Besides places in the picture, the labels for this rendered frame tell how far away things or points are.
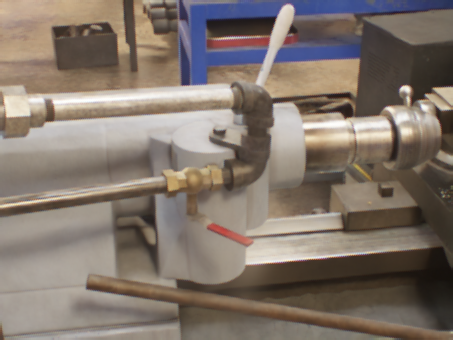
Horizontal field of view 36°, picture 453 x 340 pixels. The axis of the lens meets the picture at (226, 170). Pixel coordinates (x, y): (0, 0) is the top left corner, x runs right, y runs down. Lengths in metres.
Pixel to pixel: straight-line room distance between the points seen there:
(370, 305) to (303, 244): 0.16
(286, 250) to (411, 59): 1.24
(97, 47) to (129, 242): 3.76
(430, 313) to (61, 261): 0.67
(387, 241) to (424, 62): 1.18
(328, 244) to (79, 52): 3.60
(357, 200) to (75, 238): 0.58
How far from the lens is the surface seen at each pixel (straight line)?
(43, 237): 0.84
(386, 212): 1.23
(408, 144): 0.92
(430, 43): 2.30
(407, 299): 1.27
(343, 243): 1.19
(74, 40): 4.60
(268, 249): 1.16
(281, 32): 0.82
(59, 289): 0.85
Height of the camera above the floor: 1.48
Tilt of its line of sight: 27 degrees down
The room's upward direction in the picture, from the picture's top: straight up
